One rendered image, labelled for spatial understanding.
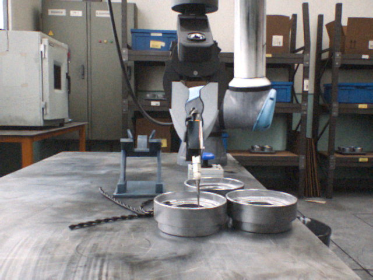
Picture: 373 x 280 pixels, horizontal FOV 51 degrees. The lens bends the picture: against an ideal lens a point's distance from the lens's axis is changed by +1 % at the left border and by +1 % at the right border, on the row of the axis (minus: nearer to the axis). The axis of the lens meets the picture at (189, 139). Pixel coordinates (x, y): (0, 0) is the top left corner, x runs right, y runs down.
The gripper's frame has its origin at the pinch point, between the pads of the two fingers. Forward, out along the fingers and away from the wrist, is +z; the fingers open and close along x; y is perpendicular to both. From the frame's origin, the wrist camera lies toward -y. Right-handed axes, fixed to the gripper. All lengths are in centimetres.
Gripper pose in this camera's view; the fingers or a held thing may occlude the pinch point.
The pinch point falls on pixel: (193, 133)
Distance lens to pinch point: 59.2
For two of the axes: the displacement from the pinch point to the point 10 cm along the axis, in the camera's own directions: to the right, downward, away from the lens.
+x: -10.0, -0.1, -0.8
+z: -0.2, 10.0, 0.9
